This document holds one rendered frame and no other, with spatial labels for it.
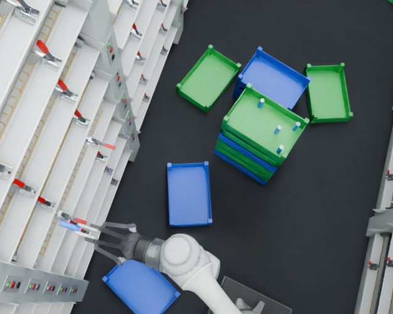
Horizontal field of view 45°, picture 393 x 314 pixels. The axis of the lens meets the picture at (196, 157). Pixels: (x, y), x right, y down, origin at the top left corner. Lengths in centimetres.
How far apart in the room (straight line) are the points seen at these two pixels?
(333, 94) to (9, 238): 189
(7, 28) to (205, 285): 74
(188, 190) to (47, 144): 119
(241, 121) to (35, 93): 112
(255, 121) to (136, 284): 93
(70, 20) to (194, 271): 67
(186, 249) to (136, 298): 114
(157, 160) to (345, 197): 96
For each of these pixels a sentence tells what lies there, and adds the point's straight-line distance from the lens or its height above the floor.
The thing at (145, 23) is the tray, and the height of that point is 74.
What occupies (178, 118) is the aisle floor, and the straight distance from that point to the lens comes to 246.
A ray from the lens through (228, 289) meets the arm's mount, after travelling 206.
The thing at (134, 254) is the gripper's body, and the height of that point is 89.
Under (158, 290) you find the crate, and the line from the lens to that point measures 229.
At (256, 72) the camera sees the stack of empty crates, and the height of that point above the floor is 16.
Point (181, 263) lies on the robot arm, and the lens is 118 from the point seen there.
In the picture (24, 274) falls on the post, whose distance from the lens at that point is 138.
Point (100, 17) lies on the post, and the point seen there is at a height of 121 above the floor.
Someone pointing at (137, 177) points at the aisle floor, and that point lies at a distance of 237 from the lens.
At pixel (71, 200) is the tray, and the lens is 162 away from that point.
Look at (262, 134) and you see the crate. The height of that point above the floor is 40.
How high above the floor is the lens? 229
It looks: 73 degrees down
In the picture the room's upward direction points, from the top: 9 degrees clockwise
